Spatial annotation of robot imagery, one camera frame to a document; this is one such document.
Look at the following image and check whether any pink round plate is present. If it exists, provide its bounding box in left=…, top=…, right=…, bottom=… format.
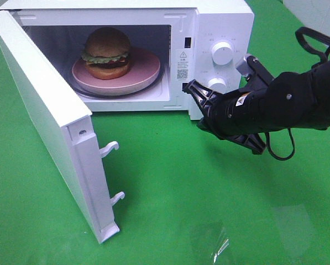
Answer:
left=71, top=47, right=161, bottom=97

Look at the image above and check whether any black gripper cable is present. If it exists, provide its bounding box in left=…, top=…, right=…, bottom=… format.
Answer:
left=263, top=26, right=330, bottom=161

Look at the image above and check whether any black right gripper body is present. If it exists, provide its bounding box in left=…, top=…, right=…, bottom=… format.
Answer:
left=196, top=59, right=276, bottom=155

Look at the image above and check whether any burger with lettuce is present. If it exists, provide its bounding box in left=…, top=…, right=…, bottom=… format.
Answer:
left=81, top=27, right=130, bottom=80

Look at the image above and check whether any white microwave door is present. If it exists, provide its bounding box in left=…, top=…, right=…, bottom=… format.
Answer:
left=0, top=10, right=125, bottom=243

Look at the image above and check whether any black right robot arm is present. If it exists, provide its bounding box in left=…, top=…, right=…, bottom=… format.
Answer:
left=182, top=54, right=330, bottom=154

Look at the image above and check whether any white microwave knob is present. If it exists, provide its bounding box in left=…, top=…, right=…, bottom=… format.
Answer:
left=211, top=41, right=234, bottom=65
left=208, top=77, right=228, bottom=94

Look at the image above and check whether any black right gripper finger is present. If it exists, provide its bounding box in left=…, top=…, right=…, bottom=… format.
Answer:
left=182, top=79, right=223, bottom=110

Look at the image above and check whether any clear plastic film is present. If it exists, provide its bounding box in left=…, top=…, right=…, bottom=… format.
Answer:
left=188, top=219, right=233, bottom=264

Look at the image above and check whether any white microwave oven body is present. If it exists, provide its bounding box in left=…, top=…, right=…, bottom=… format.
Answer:
left=0, top=1, right=254, bottom=120

